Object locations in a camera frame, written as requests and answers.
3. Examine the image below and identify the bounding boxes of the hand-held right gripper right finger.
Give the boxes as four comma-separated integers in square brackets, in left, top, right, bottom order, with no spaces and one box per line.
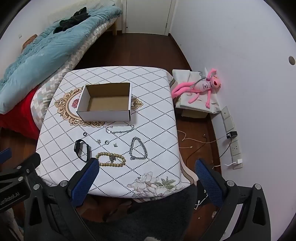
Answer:
[195,158,271,241]

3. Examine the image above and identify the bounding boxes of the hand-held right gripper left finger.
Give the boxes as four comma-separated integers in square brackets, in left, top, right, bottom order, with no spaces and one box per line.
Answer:
[23,158,100,241]

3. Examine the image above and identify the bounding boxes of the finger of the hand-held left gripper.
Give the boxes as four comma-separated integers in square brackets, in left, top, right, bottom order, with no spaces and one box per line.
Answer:
[0,148,12,164]
[0,152,42,186]

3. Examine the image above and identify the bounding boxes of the wooden bead bracelet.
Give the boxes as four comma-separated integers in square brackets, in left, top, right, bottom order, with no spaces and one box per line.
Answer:
[95,152,127,167]

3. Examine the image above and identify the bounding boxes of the black smart band watch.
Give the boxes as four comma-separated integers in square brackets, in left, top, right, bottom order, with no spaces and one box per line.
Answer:
[74,139,90,162]

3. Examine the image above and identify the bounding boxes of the chunky silver chain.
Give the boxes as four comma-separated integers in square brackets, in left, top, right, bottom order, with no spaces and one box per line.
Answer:
[129,137,148,161]

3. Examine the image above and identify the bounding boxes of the thin silver necklace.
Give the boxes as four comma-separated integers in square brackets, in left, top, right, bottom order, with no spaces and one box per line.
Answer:
[106,124,135,134]

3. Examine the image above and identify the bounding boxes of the cardboard box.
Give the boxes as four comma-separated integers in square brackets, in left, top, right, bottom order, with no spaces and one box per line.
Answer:
[76,82,133,122]

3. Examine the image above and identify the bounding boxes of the red blanket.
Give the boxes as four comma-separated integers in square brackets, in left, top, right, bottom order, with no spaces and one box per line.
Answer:
[0,89,41,140]

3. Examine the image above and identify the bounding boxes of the dark grey fleece clothing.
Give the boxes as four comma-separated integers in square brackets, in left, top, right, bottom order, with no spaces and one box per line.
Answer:
[83,185,197,241]

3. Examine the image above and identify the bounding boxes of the white diamond-pattern tablecloth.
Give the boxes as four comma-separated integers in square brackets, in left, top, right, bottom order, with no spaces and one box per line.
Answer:
[36,66,191,200]

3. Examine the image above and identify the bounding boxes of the pink plush toy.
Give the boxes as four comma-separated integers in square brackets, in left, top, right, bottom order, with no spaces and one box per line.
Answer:
[171,68,223,109]

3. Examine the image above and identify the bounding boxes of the light blue duvet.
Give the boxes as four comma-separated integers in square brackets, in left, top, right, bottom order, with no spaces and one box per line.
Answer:
[0,5,123,114]

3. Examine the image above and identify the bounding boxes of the black clothing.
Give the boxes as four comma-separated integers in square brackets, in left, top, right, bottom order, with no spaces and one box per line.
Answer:
[54,7,92,34]

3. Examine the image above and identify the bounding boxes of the white door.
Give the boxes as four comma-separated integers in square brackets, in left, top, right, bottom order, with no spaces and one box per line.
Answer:
[122,0,174,36]

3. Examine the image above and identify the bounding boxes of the white charger cable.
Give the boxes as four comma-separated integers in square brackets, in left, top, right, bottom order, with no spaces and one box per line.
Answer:
[211,162,234,169]

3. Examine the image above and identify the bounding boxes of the black cable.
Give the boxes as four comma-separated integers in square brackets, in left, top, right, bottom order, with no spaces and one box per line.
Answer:
[185,136,230,164]

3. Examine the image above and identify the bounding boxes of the white wall socket panel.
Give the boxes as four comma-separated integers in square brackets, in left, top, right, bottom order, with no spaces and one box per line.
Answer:
[221,106,243,170]

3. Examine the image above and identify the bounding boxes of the wooden bed frame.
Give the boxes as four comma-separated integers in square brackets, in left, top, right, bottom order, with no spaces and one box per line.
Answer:
[108,17,118,36]

